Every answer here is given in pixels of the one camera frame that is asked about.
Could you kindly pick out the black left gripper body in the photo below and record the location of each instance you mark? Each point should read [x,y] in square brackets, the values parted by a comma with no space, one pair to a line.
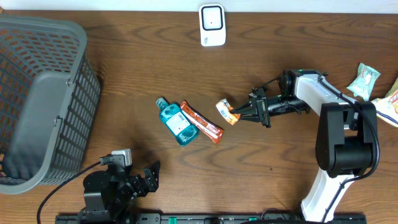
[121,190]

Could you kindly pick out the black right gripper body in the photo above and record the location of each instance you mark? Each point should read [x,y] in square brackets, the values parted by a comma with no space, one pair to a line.
[272,106]

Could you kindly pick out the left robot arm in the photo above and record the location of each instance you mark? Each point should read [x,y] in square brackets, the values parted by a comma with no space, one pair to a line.
[97,207]

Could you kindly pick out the orange snack bar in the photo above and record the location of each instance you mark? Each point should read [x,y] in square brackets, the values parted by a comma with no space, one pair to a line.
[208,128]

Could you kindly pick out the yellow snack bag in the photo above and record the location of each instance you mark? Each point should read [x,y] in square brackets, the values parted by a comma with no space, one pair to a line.
[387,107]

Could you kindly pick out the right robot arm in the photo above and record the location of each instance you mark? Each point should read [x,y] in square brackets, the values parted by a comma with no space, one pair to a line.
[347,147]

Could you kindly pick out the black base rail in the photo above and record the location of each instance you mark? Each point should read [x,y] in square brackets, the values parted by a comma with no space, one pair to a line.
[156,218]

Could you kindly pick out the pale wet wipes pack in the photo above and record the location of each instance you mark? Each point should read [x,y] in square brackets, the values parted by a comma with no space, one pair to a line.
[364,82]

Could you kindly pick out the white barcode scanner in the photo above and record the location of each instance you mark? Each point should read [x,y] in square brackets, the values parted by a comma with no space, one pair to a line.
[212,25]

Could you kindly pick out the teal mouthwash bottle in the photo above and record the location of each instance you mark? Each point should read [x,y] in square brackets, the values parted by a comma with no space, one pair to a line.
[178,124]

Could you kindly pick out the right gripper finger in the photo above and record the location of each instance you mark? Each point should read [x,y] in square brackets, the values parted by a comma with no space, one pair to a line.
[247,108]
[249,117]

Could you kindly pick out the small orange tissue pack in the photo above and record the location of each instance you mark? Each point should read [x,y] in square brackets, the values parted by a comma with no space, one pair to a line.
[225,110]

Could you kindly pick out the grey plastic basket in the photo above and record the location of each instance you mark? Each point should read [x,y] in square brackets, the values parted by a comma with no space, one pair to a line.
[49,97]

